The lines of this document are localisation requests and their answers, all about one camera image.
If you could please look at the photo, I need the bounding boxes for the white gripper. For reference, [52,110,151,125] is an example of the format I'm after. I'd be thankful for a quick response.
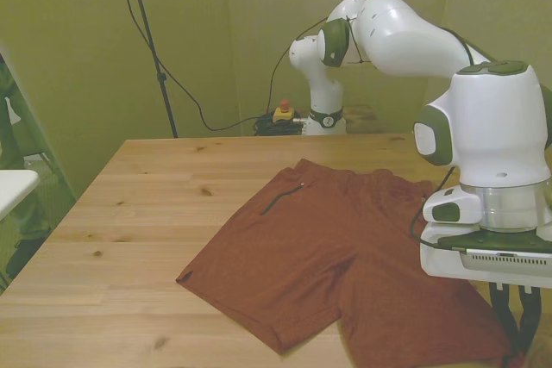
[419,221,552,354]

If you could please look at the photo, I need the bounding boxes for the rust red shorts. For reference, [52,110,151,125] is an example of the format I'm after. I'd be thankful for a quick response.
[174,158,525,368]

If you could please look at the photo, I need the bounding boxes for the yellow emergency stop button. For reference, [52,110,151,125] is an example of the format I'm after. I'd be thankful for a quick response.
[273,99,295,124]

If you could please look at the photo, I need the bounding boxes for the thin black tripod pole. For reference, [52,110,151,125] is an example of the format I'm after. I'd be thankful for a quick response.
[122,0,179,140]

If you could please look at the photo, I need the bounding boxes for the white flat board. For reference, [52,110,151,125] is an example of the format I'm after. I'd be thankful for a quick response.
[0,168,41,219]

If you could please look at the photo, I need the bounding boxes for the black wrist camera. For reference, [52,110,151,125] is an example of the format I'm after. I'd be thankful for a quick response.
[433,229,552,277]

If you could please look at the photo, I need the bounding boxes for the black cable bundle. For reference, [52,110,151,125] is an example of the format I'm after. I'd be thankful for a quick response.
[252,114,305,135]

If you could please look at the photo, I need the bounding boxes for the black camera cable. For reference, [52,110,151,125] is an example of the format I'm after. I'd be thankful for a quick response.
[110,0,264,133]

